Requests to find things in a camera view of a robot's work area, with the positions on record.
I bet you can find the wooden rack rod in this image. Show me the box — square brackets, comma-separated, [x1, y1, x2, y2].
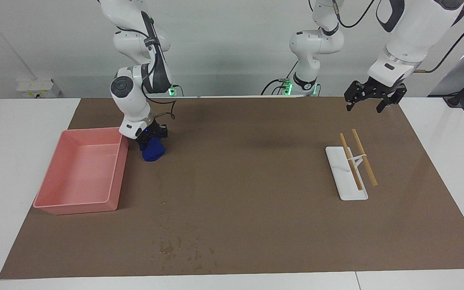
[339, 133, 364, 191]
[351, 128, 378, 187]

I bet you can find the white wall socket box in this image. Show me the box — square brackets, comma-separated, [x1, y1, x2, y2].
[16, 79, 61, 98]

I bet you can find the pink plastic bin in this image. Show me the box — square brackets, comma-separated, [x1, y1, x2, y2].
[33, 126, 129, 215]

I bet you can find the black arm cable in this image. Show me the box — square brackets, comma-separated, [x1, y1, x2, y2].
[141, 91, 177, 121]
[331, 0, 464, 74]

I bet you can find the brown table mat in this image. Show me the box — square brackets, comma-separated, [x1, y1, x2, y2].
[0, 96, 464, 280]

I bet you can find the white towel rack base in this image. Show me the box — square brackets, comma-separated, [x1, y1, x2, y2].
[325, 146, 369, 201]

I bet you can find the white wire rod bracket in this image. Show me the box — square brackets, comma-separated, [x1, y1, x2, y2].
[347, 153, 367, 170]

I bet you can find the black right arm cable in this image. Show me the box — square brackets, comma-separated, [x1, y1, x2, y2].
[141, 91, 177, 121]

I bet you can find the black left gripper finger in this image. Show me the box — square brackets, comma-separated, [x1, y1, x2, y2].
[344, 80, 364, 112]
[376, 86, 408, 114]

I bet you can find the blue towel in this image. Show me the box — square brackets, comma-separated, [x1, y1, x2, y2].
[141, 138, 167, 162]

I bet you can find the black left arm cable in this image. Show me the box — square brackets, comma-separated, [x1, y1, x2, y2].
[331, 0, 464, 74]

